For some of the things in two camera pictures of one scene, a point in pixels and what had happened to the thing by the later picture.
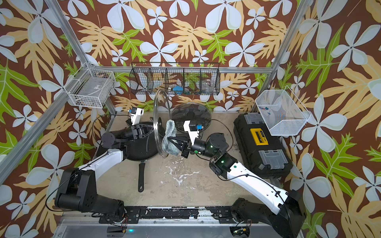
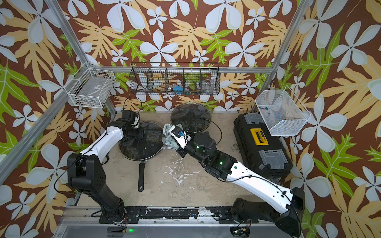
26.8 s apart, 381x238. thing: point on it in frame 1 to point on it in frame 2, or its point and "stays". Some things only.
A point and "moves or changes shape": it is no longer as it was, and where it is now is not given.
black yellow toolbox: (264, 153) stays
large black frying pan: (141, 149) stays
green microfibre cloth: (170, 131) moves or changes shape
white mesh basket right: (283, 112) stays
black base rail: (134, 214) stays
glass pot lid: (161, 116) to (147, 147)
